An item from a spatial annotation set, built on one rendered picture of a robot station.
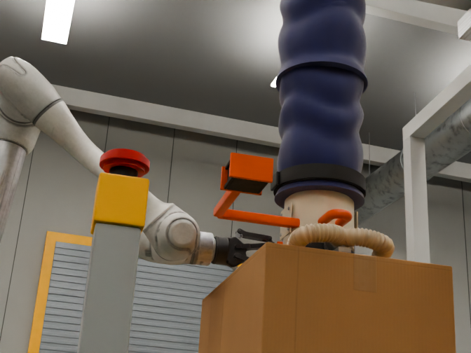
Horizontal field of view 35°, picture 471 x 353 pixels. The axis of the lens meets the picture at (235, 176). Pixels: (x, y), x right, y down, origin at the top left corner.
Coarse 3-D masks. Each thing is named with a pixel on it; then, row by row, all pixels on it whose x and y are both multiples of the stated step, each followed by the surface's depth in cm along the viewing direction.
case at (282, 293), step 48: (240, 288) 160; (288, 288) 143; (336, 288) 146; (384, 288) 148; (432, 288) 151; (240, 336) 154; (288, 336) 140; (336, 336) 142; (384, 336) 145; (432, 336) 147
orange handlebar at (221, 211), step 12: (228, 192) 157; (228, 204) 162; (228, 216) 171; (240, 216) 171; (252, 216) 172; (264, 216) 173; (276, 216) 174; (324, 216) 169; (336, 216) 166; (348, 216) 167
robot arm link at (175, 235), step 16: (48, 112) 193; (64, 112) 195; (48, 128) 194; (64, 128) 194; (80, 128) 197; (64, 144) 195; (80, 144) 194; (80, 160) 195; (96, 160) 191; (160, 208) 181; (176, 208) 182; (160, 224) 179; (176, 224) 175; (192, 224) 177; (160, 240) 177; (176, 240) 175; (192, 240) 176; (176, 256) 179
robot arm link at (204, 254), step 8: (200, 232) 199; (200, 240) 196; (208, 240) 197; (200, 248) 195; (208, 248) 196; (192, 256) 196; (200, 256) 196; (208, 256) 196; (192, 264) 198; (200, 264) 199; (208, 264) 199
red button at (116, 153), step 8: (112, 152) 102; (120, 152) 102; (128, 152) 102; (136, 152) 103; (104, 160) 103; (112, 160) 102; (120, 160) 102; (128, 160) 102; (136, 160) 102; (144, 160) 103; (104, 168) 104; (112, 168) 103; (120, 168) 103; (128, 168) 103; (136, 168) 103; (144, 168) 105; (136, 176) 104
